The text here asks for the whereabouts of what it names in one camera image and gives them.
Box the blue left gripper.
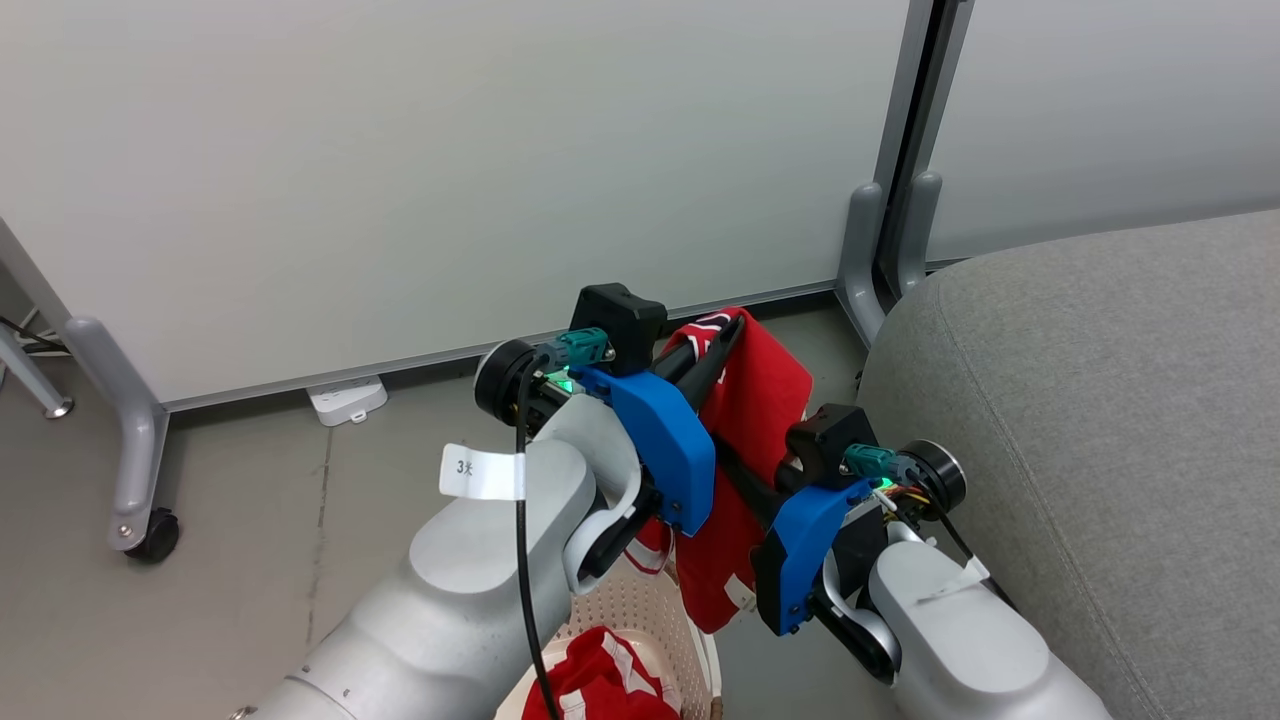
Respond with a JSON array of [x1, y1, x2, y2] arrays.
[[570, 316, 747, 537]]

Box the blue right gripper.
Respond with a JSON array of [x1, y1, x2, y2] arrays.
[[713, 440, 891, 638]]

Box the red shirt with white hem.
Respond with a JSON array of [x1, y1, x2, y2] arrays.
[[640, 306, 814, 635]]

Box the red white garment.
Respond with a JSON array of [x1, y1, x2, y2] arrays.
[[522, 626, 683, 720]]

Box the cream perforated laundry basket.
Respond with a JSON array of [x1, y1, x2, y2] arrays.
[[495, 555, 723, 720]]

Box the short grey partition foot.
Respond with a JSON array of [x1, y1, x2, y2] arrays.
[[897, 170, 944, 297], [836, 182, 889, 349]]

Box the white tape tag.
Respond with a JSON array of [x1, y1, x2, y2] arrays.
[[918, 558, 991, 603]]

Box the wide white partition panel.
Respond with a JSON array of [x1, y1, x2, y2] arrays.
[[0, 0, 941, 413]]

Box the grey fabric sofa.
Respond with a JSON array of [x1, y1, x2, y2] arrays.
[[858, 208, 1280, 720]]

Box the narrow white partition panel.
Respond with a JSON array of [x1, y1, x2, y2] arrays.
[[925, 0, 1280, 267]]

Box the grey partition foot with caster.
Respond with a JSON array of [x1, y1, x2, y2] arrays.
[[62, 316, 171, 553]]

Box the black caster wheel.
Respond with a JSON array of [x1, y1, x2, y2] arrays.
[[125, 508, 182, 563]]

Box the grey metal stand leg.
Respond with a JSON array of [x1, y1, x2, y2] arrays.
[[0, 325, 76, 419]]

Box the teal cable connector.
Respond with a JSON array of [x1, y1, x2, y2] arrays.
[[540, 328, 613, 371], [843, 445, 899, 482]]

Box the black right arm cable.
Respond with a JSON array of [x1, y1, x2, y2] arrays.
[[903, 492, 1017, 611]]

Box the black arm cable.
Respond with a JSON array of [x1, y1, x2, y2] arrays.
[[513, 345, 567, 720], [903, 492, 1017, 611]]

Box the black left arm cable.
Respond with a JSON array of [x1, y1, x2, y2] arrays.
[[513, 345, 567, 720]]

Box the white paper cable label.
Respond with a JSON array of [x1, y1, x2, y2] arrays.
[[439, 443, 527, 502]]

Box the white wall adapter box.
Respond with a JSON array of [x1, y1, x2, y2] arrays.
[[307, 376, 389, 428]]

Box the power strips and cables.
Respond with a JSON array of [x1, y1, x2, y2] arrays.
[[0, 314, 69, 358]]

